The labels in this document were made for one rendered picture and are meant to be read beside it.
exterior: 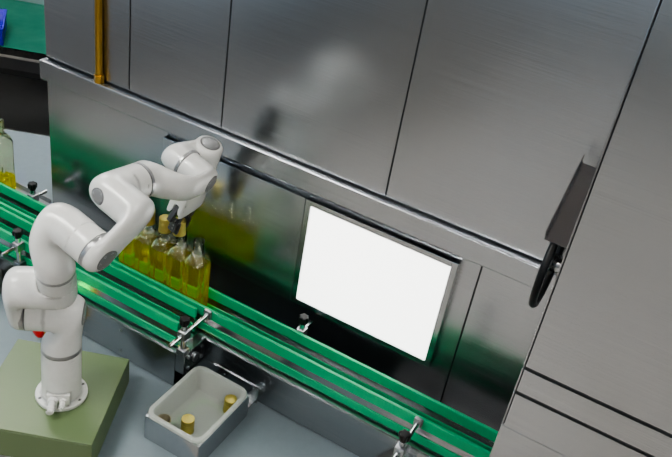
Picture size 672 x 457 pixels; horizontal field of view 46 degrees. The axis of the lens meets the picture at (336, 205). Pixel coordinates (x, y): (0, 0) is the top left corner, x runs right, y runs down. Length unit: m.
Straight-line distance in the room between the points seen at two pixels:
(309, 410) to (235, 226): 0.54
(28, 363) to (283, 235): 0.74
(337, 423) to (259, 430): 0.21
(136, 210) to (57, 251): 0.19
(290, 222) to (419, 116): 0.49
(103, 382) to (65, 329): 0.28
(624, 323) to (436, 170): 0.63
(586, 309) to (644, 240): 0.17
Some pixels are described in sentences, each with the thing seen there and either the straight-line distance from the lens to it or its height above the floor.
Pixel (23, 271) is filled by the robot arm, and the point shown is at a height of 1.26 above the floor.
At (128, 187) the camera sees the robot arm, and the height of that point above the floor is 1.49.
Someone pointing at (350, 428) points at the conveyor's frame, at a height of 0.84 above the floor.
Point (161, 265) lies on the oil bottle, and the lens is 2.28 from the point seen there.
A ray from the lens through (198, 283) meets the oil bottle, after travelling 2.22.
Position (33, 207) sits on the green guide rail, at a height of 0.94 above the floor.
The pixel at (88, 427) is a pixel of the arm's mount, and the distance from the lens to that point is 2.10.
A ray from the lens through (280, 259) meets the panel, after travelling 2.20.
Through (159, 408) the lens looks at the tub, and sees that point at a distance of 2.15.
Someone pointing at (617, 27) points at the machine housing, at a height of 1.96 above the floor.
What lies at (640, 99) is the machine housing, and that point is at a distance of 1.30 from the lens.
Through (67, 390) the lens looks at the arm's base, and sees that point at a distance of 2.11.
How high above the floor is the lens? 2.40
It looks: 32 degrees down
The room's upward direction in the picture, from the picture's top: 10 degrees clockwise
